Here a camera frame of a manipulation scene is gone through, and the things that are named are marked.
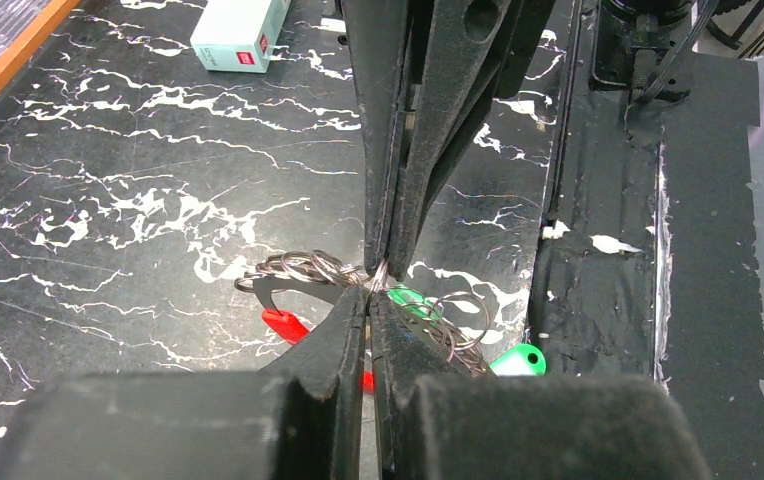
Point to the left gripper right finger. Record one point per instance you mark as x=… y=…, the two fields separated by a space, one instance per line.
x=435 y=422

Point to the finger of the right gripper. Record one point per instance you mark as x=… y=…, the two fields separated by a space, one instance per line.
x=380 y=42
x=462 y=55

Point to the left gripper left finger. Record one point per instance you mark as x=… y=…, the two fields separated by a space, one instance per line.
x=297 y=418

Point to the green tag key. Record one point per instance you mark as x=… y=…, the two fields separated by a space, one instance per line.
x=521 y=360

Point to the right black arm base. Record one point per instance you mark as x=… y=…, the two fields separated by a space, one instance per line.
x=645 y=47

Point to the teal tag key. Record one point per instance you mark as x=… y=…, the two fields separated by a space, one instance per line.
x=415 y=303

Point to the white black flat box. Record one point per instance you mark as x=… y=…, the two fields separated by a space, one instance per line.
x=238 y=35

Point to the orange wooden shelf rack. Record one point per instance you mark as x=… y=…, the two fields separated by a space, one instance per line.
x=4 y=46

